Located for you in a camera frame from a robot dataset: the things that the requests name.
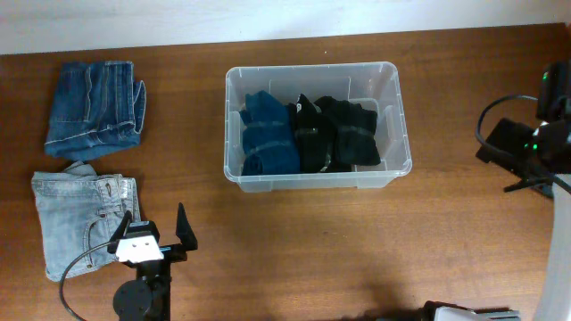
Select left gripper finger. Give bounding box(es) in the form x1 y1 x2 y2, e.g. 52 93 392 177
107 210 132 253
175 202 198 251

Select left black camera cable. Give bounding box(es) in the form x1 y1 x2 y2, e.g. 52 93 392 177
58 240 120 321

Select black garment with logo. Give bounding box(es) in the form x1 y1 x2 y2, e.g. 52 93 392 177
286 94 352 174

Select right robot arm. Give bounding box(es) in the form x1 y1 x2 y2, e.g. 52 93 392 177
475 60 570 320

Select dark blue garment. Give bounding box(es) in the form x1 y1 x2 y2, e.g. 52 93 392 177
240 91 301 176

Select small black garment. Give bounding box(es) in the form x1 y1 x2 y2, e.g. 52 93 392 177
314 96 381 166

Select light blue jeans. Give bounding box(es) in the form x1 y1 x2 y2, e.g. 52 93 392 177
31 161 141 282

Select dark blue folded jeans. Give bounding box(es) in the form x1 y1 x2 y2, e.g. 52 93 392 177
44 61 146 161

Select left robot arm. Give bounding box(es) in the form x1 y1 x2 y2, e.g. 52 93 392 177
107 204 198 321

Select clear plastic storage container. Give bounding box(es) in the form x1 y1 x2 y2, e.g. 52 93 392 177
223 62 412 193

